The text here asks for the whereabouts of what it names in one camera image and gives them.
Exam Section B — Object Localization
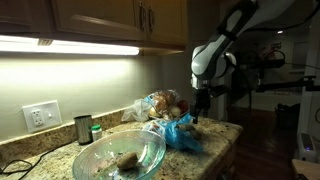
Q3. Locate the white appliance on floor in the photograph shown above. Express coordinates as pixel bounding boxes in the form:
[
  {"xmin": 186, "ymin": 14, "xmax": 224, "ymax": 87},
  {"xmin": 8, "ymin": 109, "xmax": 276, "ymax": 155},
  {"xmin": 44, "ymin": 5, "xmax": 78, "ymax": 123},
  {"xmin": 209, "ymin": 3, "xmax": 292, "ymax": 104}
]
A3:
[{"xmin": 297, "ymin": 133, "xmax": 318, "ymax": 163}]

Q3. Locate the clear bag of produce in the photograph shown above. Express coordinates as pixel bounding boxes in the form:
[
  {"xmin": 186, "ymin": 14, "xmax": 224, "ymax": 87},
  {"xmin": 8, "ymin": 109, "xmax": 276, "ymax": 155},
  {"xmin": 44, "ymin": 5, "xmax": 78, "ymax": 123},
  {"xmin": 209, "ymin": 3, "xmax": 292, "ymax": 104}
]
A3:
[{"xmin": 121, "ymin": 90, "xmax": 189, "ymax": 122}]

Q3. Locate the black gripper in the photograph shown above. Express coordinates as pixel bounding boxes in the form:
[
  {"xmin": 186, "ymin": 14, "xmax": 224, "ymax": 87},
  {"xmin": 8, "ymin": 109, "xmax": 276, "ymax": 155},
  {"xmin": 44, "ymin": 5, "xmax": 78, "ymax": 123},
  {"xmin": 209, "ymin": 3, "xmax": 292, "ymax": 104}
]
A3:
[{"xmin": 190, "ymin": 89, "xmax": 211, "ymax": 124}]

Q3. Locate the steel cup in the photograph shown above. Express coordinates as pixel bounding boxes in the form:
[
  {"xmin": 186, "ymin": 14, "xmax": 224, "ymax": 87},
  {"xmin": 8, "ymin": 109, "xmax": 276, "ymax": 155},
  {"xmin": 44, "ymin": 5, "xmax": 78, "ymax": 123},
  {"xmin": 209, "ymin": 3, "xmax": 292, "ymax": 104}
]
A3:
[{"xmin": 74, "ymin": 115, "xmax": 93, "ymax": 145}]

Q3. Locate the brown potato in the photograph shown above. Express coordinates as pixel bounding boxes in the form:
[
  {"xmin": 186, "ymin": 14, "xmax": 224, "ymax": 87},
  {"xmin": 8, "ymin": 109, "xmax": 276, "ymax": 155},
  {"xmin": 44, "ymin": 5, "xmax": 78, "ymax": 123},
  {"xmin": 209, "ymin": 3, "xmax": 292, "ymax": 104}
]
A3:
[
  {"xmin": 117, "ymin": 152, "xmax": 138, "ymax": 170},
  {"xmin": 177, "ymin": 124, "xmax": 196, "ymax": 131}
]

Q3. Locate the glass bowl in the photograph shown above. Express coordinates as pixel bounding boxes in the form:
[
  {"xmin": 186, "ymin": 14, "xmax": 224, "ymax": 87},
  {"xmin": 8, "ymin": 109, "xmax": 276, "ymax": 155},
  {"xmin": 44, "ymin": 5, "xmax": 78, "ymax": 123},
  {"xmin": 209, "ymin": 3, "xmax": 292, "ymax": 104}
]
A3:
[{"xmin": 72, "ymin": 130, "xmax": 166, "ymax": 180}]

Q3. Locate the under-cabinet light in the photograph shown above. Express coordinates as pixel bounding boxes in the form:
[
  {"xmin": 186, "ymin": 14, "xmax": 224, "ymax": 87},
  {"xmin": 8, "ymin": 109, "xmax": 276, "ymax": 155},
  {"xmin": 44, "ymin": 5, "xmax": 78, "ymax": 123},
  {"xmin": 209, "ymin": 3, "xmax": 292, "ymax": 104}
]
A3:
[{"xmin": 0, "ymin": 35, "xmax": 139, "ymax": 55}]

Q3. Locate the wooden upper cabinet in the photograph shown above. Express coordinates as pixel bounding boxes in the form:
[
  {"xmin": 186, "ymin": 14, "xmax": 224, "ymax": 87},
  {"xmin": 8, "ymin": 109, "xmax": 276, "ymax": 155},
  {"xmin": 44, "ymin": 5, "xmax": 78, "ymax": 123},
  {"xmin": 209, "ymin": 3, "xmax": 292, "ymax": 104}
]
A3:
[{"xmin": 0, "ymin": 0, "xmax": 188, "ymax": 55}]

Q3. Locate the black camera stand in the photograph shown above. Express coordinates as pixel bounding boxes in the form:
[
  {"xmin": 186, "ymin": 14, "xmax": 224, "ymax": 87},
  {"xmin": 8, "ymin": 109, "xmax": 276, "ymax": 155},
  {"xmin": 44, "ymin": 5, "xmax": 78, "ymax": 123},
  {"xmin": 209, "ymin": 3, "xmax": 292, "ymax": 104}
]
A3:
[{"xmin": 240, "ymin": 50, "xmax": 320, "ymax": 93}]

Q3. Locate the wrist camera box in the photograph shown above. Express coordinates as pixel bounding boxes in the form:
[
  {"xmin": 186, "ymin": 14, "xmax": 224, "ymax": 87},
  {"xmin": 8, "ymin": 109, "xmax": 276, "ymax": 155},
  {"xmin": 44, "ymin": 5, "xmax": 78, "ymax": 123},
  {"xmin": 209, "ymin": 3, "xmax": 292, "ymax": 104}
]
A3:
[{"xmin": 208, "ymin": 85, "xmax": 230, "ymax": 98}]

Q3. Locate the blue plastic potato bag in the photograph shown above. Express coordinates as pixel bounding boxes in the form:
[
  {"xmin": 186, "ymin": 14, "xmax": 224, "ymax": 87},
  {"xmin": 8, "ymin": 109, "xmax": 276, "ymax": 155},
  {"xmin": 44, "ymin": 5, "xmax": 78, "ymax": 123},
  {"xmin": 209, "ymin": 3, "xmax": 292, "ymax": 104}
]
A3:
[{"xmin": 143, "ymin": 113, "xmax": 203, "ymax": 153}]

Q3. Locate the small green-capped bottle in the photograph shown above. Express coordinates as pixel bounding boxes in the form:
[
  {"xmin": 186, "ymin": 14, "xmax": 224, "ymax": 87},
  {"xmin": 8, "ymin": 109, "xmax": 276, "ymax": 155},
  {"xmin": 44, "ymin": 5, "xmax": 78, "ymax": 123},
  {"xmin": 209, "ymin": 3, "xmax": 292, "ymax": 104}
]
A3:
[{"xmin": 91, "ymin": 124, "xmax": 102, "ymax": 141}]

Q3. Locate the white wall outlet plate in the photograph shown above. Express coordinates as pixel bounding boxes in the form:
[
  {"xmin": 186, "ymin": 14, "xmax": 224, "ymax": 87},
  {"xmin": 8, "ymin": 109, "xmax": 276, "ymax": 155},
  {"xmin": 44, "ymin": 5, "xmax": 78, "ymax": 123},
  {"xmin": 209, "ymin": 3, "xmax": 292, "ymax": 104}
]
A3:
[{"xmin": 22, "ymin": 100, "xmax": 62, "ymax": 133}]

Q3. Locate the black power cable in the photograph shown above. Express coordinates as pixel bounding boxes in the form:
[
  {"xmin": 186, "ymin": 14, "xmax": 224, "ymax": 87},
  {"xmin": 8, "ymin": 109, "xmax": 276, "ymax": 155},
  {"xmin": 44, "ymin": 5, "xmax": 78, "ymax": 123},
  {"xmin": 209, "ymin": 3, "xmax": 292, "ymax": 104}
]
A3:
[{"xmin": 0, "ymin": 145, "xmax": 64, "ymax": 176}]

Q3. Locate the potato in bag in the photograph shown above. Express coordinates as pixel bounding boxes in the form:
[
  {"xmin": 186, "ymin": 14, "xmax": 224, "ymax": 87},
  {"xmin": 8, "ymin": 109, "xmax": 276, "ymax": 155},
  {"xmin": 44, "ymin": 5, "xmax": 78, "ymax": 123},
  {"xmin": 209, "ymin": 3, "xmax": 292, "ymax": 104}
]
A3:
[{"xmin": 190, "ymin": 130, "xmax": 202, "ymax": 140}]

